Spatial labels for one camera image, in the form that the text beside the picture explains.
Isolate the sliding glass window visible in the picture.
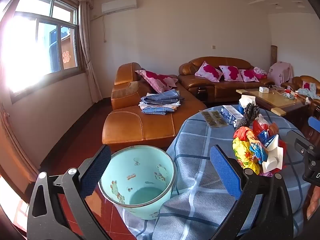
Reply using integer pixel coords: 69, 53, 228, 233
0, 0, 85, 98

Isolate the pink window curtain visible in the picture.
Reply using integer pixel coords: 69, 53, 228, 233
0, 102, 40, 183

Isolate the beige window curtain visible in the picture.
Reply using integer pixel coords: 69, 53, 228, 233
79, 1, 103, 103

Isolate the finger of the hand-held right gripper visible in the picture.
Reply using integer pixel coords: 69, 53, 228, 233
307, 116, 320, 133
285, 129, 320, 158

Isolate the orange leather three-seat sofa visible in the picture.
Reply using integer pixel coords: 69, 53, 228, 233
178, 56, 275, 103

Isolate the colourful yellow snack wrapper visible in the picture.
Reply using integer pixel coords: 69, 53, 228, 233
232, 127, 269, 176

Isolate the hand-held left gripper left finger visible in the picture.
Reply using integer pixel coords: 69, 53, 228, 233
26, 144, 118, 240

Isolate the light blue cartoon bin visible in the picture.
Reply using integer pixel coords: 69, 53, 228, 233
98, 145, 177, 220

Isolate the air conditioner pipe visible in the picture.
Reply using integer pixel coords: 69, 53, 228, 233
91, 12, 108, 43

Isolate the red printed plastic bag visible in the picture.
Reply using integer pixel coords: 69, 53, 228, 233
252, 114, 288, 157

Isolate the pink armchair cushion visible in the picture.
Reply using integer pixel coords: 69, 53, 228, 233
302, 81, 318, 91

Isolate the orange leather chaise sofa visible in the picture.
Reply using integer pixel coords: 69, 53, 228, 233
102, 62, 208, 153

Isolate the pink cloth cover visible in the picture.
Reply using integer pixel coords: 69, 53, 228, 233
269, 61, 294, 87

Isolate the wooden glass-top coffee table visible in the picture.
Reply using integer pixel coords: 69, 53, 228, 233
236, 88, 312, 128

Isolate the pink floral cloth bundle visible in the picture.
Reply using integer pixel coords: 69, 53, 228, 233
252, 67, 267, 79

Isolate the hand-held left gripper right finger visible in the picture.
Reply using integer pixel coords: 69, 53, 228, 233
209, 144, 294, 240

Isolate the blue tissue box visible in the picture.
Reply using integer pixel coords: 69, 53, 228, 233
237, 95, 255, 115

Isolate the light blue cloth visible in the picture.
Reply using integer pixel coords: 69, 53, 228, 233
296, 88, 318, 100

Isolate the orange leather armchair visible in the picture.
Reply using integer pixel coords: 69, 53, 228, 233
280, 75, 320, 120

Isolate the white blue carton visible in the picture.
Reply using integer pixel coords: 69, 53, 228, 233
220, 105, 244, 127

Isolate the dark grey knitted cloth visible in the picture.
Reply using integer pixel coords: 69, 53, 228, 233
234, 103, 260, 131

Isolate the blue plaid tablecloth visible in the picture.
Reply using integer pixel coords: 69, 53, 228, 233
116, 105, 313, 240

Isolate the folded white blue printed cloth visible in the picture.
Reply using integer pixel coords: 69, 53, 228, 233
139, 100, 181, 116

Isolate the clear packet with dark contents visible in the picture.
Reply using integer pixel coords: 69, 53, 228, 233
199, 109, 229, 128

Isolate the long pink floral pillow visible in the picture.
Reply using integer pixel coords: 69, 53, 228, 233
135, 70, 178, 93

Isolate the white air conditioner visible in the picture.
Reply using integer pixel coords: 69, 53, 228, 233
101, 0, 137, 14

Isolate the white wrapper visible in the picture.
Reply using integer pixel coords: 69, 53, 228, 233
261, 134, 284, 178

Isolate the pink floral cushion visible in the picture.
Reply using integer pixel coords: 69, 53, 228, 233
219, 66, 243, 82
239, 69, 260, 82
194, 61, 223, 82

